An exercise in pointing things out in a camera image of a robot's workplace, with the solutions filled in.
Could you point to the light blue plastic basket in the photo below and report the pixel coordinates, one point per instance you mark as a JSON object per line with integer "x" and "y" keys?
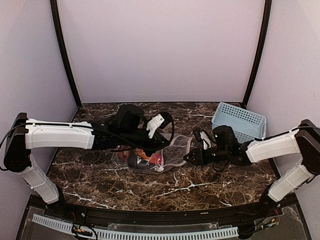
{"x": 246, "y": 125}

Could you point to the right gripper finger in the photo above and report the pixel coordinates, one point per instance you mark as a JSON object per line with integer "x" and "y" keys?
{"x": 195, "y": 153}
{"x": 195, "y": 160}

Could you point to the black frame post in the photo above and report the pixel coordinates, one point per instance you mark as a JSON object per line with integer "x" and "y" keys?
{"x": 258, "y": 53}
{"x": 63, "y": 52}

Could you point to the black front rail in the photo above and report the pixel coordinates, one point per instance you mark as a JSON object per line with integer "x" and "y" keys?
{"x": 96, "y": 216}

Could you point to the clear zip top bag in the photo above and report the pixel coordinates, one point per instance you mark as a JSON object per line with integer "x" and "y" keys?
{"x": 172, "y": 156}

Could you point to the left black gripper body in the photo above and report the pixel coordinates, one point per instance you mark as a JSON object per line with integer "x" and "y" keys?
{"x": 157, "y": 141}

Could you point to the left black frame post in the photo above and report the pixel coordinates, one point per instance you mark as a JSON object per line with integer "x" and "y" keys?
{"x": 63, "y": 52}

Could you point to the white slotted cable duct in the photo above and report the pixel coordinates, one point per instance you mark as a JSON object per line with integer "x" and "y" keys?
{"x": 137, "y": 232}

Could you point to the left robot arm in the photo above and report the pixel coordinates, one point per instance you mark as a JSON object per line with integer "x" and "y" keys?
{"x": 128, "y": 127}

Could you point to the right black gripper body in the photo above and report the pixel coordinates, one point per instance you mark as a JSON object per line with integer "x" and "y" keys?
{"x": 221, "y": 155}

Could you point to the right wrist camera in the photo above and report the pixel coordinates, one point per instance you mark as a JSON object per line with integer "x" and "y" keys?
{"x": 201, "y": 136}

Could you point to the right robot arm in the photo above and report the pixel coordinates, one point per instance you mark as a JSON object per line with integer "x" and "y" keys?
{"x": 303, "y": 139}

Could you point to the purple fake eggplant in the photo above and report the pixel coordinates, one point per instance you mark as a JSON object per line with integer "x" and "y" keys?
{"x": 136, "y": 163}

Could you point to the right black frame post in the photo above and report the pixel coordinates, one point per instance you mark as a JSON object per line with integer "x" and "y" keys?
{"x": 258, "y": 53}

